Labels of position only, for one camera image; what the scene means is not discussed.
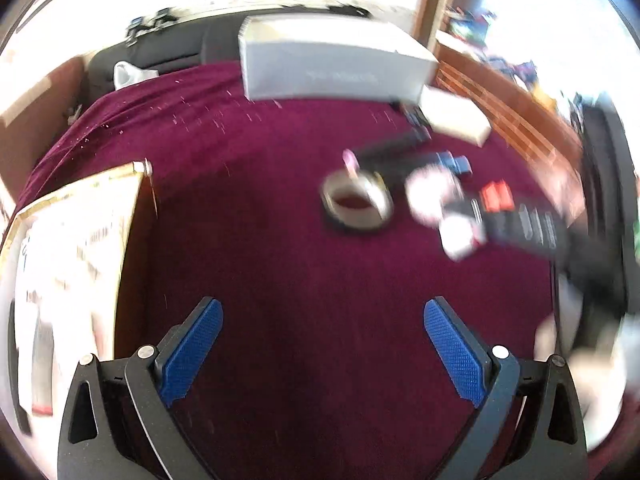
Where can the clear plastic bag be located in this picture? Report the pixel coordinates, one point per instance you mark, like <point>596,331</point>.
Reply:
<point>131,74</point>

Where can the small cream box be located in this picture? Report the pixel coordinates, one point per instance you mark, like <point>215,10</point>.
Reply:
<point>455,117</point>

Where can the silver patterned box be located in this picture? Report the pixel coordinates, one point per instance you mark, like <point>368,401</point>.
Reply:
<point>330,67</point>

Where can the maroon tablecloth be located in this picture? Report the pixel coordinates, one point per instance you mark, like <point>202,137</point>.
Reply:
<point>310,240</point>

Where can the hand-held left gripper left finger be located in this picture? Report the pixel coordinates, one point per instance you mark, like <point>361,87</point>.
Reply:
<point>192,355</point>

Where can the tape roll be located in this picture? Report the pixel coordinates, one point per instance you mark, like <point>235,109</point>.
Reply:
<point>357,202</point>

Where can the wooden window frame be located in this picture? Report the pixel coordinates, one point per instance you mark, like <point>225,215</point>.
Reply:
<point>437,0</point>

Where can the gold-rimmed white cardboard box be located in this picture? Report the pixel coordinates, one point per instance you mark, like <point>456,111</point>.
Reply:
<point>70,260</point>

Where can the wooden bench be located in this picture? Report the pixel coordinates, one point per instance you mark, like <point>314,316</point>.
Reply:
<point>510,115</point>

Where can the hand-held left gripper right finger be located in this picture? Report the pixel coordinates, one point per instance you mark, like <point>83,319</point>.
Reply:
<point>455,355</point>

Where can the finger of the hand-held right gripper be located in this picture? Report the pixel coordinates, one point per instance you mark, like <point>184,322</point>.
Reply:
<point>395,152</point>

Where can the black sofa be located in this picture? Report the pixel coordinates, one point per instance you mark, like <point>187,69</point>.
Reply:
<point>165,50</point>

